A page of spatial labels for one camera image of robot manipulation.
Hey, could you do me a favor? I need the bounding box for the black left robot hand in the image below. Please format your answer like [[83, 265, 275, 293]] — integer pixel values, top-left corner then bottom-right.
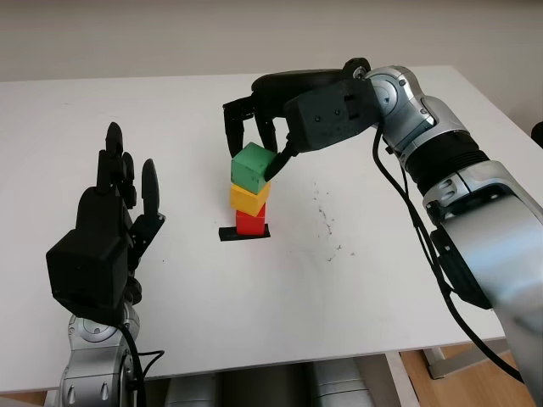
[[74, 121, 166, 306]]

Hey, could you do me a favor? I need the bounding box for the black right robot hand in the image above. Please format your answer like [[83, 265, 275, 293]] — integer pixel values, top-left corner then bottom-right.
[[222, 69, 355, 181]]

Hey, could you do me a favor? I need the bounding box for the green wooden block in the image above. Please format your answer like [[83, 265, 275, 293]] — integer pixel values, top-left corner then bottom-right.
[[230, 142, 277, 192]]

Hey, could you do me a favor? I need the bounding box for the yellow wooden block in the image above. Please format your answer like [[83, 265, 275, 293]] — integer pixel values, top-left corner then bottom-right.
[[229, 181, 272, 216]]

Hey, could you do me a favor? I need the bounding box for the red wooden block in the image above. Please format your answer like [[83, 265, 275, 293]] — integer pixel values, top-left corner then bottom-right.
[[235, 203, 267, 237]]

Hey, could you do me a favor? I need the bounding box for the black tape strip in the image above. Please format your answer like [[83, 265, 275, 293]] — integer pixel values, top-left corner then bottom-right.
[[219, 226, 272, 243]]

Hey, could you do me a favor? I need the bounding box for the dark robot waist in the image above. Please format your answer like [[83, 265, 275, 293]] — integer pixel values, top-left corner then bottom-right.
[[216, 364, 315, 407]]

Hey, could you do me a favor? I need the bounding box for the grey right robot leg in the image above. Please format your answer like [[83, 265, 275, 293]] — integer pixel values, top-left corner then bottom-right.
[[313, 358, 377, 407]]

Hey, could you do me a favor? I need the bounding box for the grey table leg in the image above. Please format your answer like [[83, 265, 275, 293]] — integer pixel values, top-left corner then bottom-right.
[[423, 345, 451, 381]]

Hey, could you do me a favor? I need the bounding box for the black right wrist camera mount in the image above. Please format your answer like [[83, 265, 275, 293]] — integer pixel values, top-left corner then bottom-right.
[[283, 79, 381, 153]]

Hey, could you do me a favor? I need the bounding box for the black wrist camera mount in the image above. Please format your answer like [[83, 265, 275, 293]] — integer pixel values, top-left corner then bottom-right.
[[45, 228, 132, 324], [283, 79, 381, 153]]

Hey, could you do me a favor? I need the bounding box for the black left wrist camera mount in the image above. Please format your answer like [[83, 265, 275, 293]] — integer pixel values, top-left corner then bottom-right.
[[45, 228, 132, 324]]

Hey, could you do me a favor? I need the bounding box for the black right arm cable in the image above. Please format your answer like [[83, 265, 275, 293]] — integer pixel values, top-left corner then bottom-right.
[[372, 126, 525, 382]]

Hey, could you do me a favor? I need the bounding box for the white table frame beam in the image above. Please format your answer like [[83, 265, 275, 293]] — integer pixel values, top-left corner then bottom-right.
[[383, 351, 425, 407]]

